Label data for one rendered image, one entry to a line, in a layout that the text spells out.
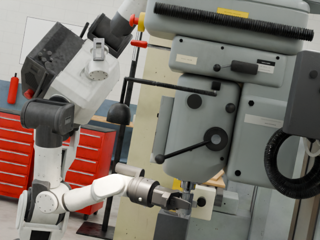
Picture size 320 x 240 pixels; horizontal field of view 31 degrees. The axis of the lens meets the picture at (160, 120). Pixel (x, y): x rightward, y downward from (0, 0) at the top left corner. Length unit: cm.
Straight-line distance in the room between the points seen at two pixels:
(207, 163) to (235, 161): 8
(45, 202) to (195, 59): 71
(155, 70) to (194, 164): 186
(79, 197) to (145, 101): 164
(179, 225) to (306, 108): 95
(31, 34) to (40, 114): 930
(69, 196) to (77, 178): 446
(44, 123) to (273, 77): 75
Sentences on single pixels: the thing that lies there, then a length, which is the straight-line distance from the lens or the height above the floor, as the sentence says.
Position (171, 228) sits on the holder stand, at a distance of 226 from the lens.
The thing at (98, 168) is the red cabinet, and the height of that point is 60.
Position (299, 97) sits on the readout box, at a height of 161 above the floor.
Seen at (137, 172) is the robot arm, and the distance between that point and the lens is 189.
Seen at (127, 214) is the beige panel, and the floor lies 78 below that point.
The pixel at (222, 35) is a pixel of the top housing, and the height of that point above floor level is 175.
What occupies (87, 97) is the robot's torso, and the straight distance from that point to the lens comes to 200.
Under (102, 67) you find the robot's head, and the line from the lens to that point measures 194.
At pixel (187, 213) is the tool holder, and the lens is 182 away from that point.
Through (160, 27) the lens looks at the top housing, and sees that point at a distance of 169.
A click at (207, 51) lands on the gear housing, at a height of 170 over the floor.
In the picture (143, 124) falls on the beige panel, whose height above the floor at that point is 134.
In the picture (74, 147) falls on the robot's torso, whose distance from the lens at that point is 236.
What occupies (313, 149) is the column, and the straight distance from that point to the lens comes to 192.
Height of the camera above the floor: 157
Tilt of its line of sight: 3 degrees down
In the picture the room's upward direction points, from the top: 10 degrees clockwise
